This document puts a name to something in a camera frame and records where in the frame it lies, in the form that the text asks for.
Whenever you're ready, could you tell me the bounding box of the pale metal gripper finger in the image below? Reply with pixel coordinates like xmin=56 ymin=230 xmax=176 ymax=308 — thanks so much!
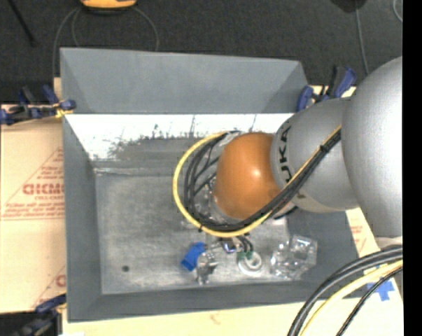
xmin=195 ymin=265 xmax=212 ymax=286
xmin=198 ymin=251 xmax=220 ymax=267

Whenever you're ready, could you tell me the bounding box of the blue sponge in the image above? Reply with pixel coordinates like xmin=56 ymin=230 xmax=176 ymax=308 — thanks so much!
xmin=181 ymin=241 xmax=207 ymax=272

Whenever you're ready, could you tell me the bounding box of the clear glass cup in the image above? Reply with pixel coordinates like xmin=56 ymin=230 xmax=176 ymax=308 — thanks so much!
xmin=269 ymin=234 xmax=318 ymax=280

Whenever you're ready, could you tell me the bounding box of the grey metal bin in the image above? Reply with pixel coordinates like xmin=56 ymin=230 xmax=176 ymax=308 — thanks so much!
xmin=59 ymin=47 xmax=360 ymax=321

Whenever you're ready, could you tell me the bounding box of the brown cardboard board red print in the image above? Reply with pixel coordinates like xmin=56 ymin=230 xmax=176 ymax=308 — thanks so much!
xmin=0 ymin=103 xmax=381 ymax=314

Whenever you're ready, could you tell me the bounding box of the white ring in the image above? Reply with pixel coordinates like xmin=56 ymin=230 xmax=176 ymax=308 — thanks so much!
xmin=237 ymin=255 xmax=265 ymax=277

